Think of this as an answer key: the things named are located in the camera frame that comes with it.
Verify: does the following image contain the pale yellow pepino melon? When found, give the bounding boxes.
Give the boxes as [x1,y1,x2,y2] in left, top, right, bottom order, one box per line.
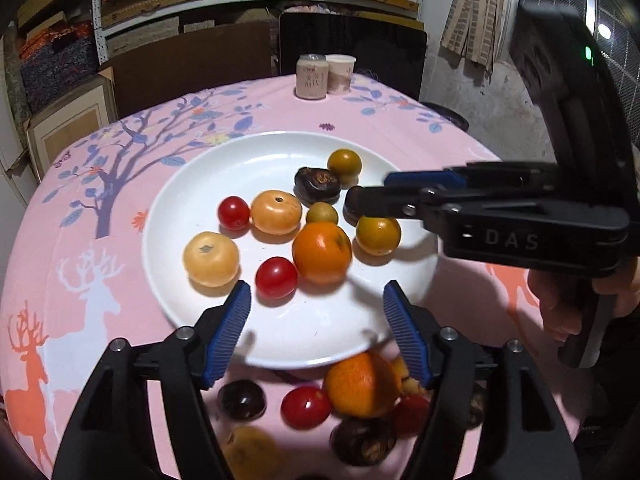
[222,425,281,480]

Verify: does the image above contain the pink deer print tablecloth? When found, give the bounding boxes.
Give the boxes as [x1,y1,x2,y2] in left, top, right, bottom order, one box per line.
[0,72,591,480]

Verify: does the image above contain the dark water chestnut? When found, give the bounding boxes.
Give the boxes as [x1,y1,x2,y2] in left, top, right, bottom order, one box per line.
[465,385,488,431]
[329,416,398,467]
[343,185,376,227]
[294,166,342,206]
[217,379,267,422]

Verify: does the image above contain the brick pattern curtain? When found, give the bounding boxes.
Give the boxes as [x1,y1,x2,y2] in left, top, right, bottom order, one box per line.
[440,0,523,83]

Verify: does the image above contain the white metal shelf rack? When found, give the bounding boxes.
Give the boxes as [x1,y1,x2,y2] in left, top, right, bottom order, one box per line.
[92,0,431,56]

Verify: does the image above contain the person's right hand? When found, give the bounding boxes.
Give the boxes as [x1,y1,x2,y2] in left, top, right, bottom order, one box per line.
[529,255,640,356]

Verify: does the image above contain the large yellow tomato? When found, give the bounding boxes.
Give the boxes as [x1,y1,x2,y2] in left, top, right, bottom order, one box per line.
[182,231,240,288]

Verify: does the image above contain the black round stool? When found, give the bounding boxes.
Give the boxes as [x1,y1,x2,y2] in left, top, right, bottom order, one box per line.
[425,101,471,133]

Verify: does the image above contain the white plate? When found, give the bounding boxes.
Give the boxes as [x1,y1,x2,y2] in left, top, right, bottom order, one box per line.
[141,131,443,368]

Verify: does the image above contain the framed picture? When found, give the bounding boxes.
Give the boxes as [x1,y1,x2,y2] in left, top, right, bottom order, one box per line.
[25,67,118,173]

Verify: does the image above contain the paper cup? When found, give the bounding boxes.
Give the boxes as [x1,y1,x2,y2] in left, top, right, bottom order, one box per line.
[325,54,356,96]

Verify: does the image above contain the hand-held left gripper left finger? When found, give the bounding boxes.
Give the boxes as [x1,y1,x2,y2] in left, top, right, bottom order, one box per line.
[50,280,252,480]

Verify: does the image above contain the olive-yellow tomato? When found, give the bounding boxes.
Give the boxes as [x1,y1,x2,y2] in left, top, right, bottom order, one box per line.
[327,148,362,179]

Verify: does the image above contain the striped pepino melon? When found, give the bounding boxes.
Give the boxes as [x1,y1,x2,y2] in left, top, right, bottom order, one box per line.
[390,355,425,396]

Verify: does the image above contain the black chair back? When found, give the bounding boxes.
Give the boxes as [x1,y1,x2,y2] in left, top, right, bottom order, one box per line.
[278,12,429,101]

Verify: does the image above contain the round amber tomato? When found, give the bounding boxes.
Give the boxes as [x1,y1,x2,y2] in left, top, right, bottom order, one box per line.
[355,215,402,256]

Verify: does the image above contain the dark blue patterned boxes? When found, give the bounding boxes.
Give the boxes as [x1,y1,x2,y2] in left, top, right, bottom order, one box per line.
[17,22,101,113]

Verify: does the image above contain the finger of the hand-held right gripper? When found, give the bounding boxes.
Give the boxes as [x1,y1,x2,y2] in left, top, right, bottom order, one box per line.
[357,186,441,221]
[384,161,560,196]

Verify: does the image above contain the brown board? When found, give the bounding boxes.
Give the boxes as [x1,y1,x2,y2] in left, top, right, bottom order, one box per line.
[97,22,275,118]

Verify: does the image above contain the orange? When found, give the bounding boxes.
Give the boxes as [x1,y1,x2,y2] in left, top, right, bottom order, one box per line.
[323,351,403,420]
[292,221,354,285]

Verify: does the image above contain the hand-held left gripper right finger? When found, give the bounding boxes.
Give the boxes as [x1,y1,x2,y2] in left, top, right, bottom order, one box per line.
[382,280,583,480]

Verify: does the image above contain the orange-yellow tomato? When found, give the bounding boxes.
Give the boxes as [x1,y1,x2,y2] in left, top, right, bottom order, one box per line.
[250,189,303,235]

